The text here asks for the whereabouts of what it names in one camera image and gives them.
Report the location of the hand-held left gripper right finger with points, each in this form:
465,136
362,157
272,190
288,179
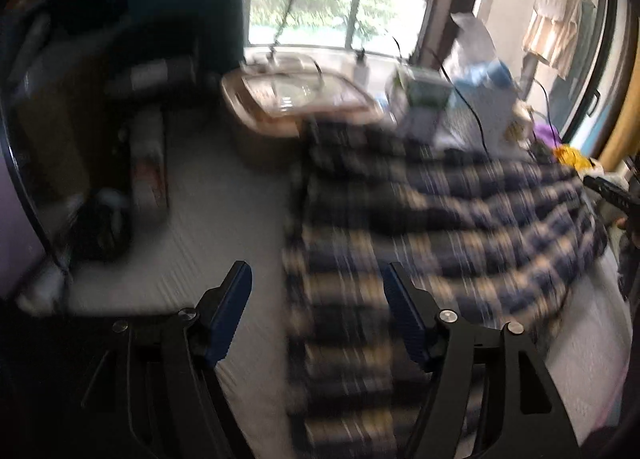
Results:
407,319

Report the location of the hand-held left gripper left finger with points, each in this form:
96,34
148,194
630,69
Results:
232,309

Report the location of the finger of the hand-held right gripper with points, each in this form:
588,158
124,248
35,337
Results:
610,191

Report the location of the blue plaid pants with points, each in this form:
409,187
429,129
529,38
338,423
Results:
450,219

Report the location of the yellow soft toy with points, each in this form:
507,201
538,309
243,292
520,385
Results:
572,156

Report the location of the purple cloth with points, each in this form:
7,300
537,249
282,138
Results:
547,134

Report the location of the white perforated plastic basket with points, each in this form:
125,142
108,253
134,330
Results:
492,109

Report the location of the blue cloth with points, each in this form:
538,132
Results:
492,74

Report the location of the dark bottle with orange label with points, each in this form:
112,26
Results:
149,164

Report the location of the hanging beige clothes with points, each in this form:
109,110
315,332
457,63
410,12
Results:
552,24

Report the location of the beige lidded cooking pot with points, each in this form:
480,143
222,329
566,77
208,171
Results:
265,116

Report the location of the white plastic bag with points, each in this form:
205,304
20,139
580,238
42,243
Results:
472,39

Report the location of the white green milk carton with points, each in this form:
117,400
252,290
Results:
420,89

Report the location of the dark grey cylinder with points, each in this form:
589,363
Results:
150,75

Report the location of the white power bank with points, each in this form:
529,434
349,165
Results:
361,71

